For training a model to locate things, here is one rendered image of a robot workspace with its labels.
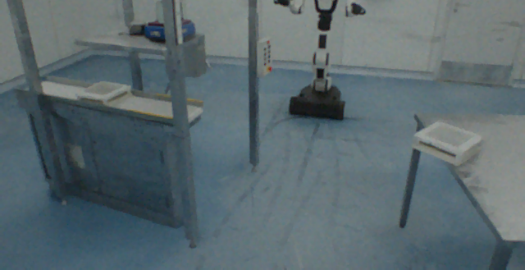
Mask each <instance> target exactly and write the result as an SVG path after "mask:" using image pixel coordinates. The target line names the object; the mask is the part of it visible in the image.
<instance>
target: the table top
mask: <svg viewBox="0 0 525 270"><path fill-rule="evenodd" d="M414 119H415V120H416V122H417V123H418V124H419V125H420V127H421V128H422V129H424V128H426V127H428V126H430V125H432V124H434V123H436V122H437V121H440V122H443V123H445V124H448V125H451V126H455V127H458V128H459V129H462V130H466V131H469V132H472V133H474V134H477V135H481V136H484V137H485V139H484V140H483V141H482V151H481V152H479V153H477V154H475V155H474V156H472V157H471V158H470V159H469V160H467V161H466V162H464V163H463V164H461V166H459V167H458V166H455V165H454V164H453V163H450V162H446V161H445V160H443V159H442V160H443V161H444V163H445V165H446V166H447V167H448V168H449V170H450V172H451V174H452V175H453V177H454V178H455V180H456V181H457V182H458V183H459V185H460V186H461V188H462V189H463V191H464V193H465V194H466V195H467V196H468V198H469V199H470V201H471V202H472V204H473V207H474V208H475V209H476V210H477V212H478V214H479V215H480V216H481V218H482V220H483V221H484V223H485V224H486V225H487V226H488V228H489V229H490V231H491V233H492V234H493V235H494V237H495V238H496V239H497V241H498V242H499V244H500V245H501V247H507V248H524V249H525V116H498V115H468V114H438V113H415V114H414Z"/></svg>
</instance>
